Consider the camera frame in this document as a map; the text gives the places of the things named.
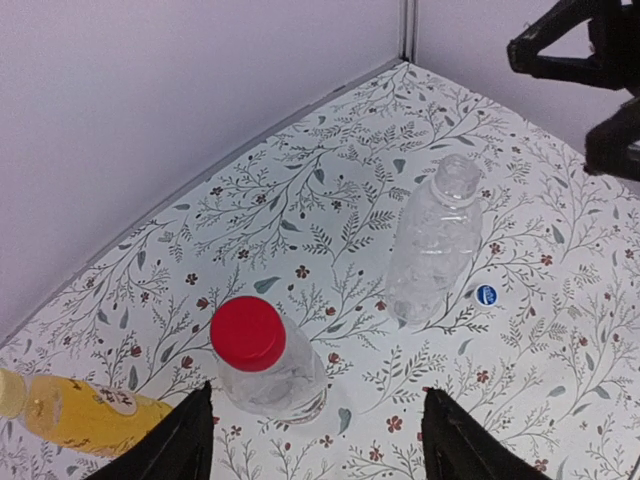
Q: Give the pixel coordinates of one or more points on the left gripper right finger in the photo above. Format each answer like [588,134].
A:
[456,446]

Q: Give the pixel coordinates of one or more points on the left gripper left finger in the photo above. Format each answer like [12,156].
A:
[179,447]

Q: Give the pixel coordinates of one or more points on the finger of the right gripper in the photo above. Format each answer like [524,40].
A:
[612,147]
[591,43]

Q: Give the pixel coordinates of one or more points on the white blue bottle cap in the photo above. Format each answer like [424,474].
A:
[485,296]

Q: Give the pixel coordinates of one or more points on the clear plastic bottle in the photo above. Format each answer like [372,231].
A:
[438,234]

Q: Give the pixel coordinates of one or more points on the yellow juice bottle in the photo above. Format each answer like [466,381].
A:
[78,415]

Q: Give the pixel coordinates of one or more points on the red cap water bottle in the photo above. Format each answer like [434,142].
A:
[268,366]

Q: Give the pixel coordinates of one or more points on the floral table mat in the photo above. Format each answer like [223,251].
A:
[306,221]

